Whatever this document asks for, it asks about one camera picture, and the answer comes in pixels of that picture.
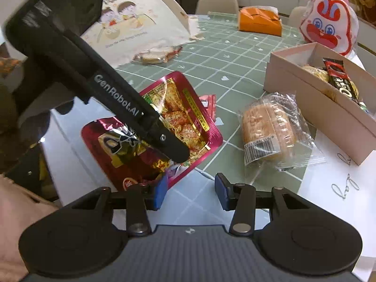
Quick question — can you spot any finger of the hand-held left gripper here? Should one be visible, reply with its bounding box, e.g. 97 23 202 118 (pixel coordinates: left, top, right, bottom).
137 114 191 163

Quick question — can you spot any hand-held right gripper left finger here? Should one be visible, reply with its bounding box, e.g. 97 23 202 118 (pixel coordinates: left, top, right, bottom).
70 173 169 237

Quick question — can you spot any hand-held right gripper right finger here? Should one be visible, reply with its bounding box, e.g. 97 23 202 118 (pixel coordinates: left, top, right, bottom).
214 173 312 236

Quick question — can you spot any magenta snack packet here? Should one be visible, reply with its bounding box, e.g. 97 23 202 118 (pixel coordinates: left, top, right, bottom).
81 71 224 192

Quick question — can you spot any pink cardboard box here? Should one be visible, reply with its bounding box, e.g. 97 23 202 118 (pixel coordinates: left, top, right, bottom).
263 42 376 167

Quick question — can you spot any black snack bar packet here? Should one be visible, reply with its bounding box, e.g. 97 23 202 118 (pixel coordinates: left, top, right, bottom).
321 58 369 113

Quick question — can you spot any person's left forearm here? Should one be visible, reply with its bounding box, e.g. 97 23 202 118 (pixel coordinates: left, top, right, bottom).
0 175 61 282

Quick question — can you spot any red small packet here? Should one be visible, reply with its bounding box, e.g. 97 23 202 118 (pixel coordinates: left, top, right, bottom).
199 94 218 124

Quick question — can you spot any wrapped bread bun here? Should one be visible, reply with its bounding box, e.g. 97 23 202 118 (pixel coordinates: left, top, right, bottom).
238 92 327 172

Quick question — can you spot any white cartoon paper bag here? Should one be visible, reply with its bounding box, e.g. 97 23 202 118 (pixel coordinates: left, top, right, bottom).
81 0 204 69

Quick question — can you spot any clear cookie packet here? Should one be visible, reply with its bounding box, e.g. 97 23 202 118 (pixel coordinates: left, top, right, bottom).
132 45 183 65

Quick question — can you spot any beige chair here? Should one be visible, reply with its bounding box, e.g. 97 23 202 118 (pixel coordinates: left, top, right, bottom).
287 6 309 27
195 0 239 15

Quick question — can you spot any orange box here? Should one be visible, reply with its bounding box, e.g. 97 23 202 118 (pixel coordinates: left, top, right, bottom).
237 6 282 37

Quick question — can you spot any red white rabbit bag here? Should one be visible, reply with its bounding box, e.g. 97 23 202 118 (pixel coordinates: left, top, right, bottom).
300 0 360 57

